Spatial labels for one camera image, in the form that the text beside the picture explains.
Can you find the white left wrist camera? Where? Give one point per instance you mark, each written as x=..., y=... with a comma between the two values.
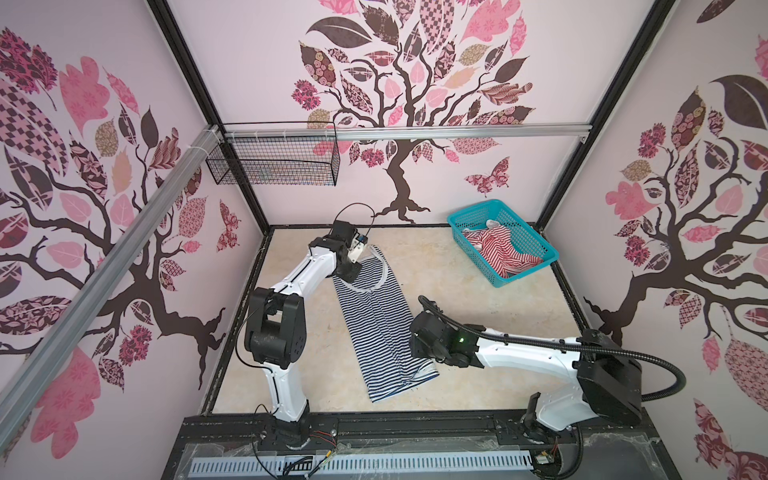
x=358, y=247

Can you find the white slotted cable duct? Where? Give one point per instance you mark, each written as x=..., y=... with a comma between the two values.
x=357, y=465

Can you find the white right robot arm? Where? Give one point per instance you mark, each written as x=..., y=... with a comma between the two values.
x=596, y=381

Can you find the teal plastic basket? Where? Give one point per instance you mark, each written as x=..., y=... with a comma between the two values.
x=523, y=237

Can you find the aluminium rail left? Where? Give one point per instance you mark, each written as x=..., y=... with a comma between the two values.
x=38, y=371

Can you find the aluminium rail back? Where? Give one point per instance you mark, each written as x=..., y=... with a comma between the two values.
x=420, y=132

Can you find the aluminium rail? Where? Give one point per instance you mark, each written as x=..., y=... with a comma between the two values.
x=38, y=371
x=420, y=132

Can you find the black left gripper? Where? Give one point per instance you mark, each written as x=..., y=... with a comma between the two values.
x=351, y=273

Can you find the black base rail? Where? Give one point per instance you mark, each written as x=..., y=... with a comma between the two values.
x=326, y=429

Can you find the black wire mesh basket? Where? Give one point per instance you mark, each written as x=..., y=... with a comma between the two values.
x=288, y=153

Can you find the black corner frame post right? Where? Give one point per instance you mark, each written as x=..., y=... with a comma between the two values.
x=640, y=48

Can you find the black corner frame post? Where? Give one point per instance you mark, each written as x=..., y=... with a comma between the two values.
x=640, y=48
x=171, y=31

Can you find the black corner frame post left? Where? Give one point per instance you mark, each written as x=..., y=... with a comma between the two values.
x=171, y=31

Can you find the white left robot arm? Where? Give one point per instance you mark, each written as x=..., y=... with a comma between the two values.
x=275, y=330

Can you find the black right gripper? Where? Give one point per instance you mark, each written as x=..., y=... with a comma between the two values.
x=414, y=343

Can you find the red white striped tank top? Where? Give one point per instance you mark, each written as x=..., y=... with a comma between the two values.
x=494, y=244

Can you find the blue white striped tank top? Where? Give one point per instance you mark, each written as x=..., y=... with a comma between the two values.
x=378, y=320

